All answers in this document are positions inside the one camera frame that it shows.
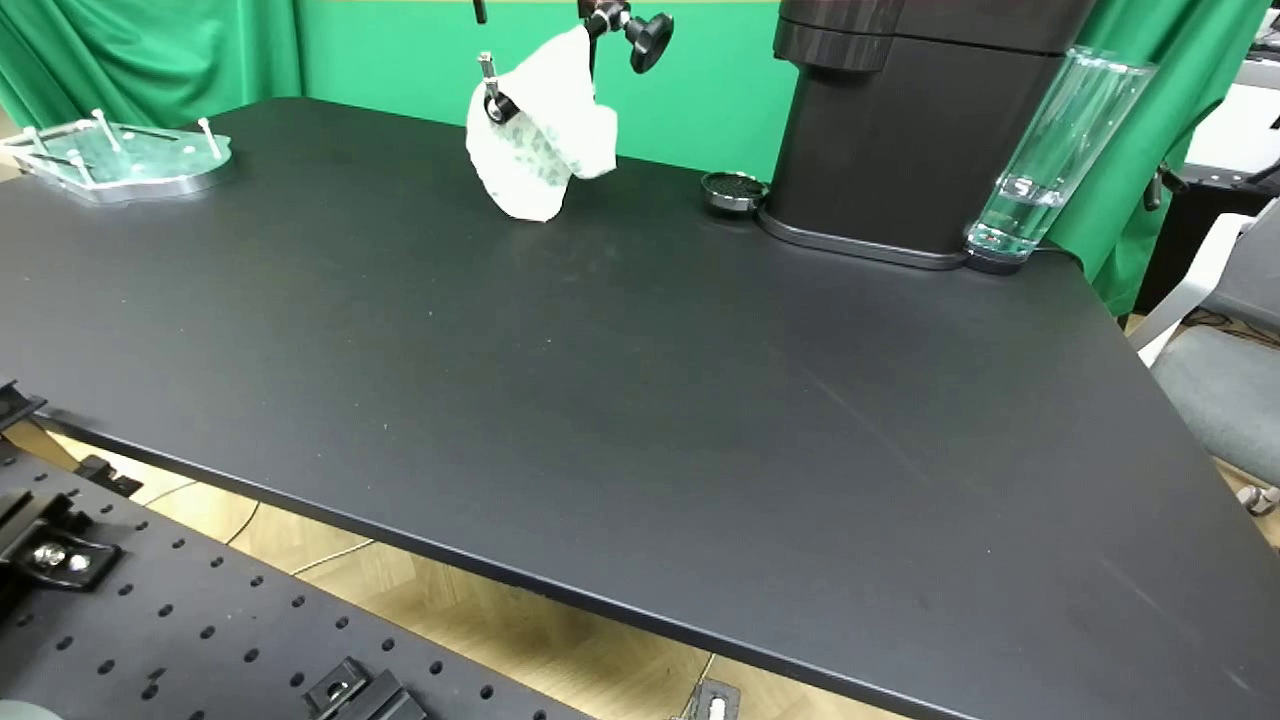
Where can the black perforated breadboard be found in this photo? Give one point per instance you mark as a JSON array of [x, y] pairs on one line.
[[120, 614]]

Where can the black coffee machine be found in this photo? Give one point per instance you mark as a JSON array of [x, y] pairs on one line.
[[907, 114]]

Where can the round black metal grille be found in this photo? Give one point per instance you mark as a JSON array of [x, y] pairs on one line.
[[733, 192]]

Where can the green backdrop curtain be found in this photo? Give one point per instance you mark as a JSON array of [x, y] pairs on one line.
[[719, 98]]

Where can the clear glass tray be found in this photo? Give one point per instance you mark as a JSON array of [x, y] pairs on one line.
[[116, 158]]

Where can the white cloth with green print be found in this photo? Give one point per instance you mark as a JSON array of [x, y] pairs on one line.
[[538, 126]]

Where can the grey office chair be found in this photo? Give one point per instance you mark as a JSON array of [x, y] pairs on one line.
[[1212, 345]]

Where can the black stand with knobs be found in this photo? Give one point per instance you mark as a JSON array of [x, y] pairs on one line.
[[599, 19]]

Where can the clear water tank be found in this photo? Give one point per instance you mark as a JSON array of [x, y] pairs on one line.
[[1076, 116]]

